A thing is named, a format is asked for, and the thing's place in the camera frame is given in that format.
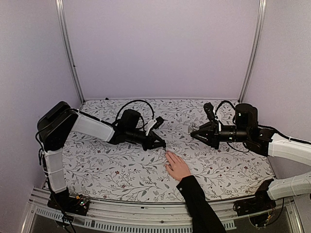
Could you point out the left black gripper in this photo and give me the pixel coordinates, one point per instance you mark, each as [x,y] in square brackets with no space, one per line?
[152,138]

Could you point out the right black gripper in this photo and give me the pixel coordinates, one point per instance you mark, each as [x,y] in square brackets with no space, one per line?
[213,136]

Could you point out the black sleeved forearm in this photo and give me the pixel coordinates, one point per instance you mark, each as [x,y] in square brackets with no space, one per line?
[204,219]

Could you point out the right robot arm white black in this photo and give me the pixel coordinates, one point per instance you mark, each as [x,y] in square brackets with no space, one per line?
[262,140]

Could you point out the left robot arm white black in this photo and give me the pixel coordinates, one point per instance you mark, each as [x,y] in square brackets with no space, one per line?
[62,122]

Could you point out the person's bare hand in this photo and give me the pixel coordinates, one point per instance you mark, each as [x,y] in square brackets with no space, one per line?
[176,167]

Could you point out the floral patterned table mat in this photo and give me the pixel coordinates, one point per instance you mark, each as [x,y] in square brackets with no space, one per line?
[128,173]

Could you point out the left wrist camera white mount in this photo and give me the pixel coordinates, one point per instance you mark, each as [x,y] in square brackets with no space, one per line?
[153,124]

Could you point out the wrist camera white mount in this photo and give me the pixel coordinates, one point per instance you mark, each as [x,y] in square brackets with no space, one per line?
[213,119]
[153,124]

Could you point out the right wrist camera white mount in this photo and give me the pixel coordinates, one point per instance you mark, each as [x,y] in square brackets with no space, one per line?
[213,119]

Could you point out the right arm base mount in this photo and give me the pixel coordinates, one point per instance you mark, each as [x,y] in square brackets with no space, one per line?
[260,202]

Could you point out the front aluminium slotted rail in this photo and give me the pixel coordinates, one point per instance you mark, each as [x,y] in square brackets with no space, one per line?
[111,216]

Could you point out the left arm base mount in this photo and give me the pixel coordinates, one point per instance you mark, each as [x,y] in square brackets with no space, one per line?
[62,201]

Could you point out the right aluminium frame post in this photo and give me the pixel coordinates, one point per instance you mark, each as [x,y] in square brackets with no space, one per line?
[254,49]

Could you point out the aluminium frame post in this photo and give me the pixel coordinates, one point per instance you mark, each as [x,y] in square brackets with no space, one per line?
[254,49]
[65,35]

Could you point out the left aluminium frame post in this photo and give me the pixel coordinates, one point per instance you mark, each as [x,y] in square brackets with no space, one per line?
[65,35]

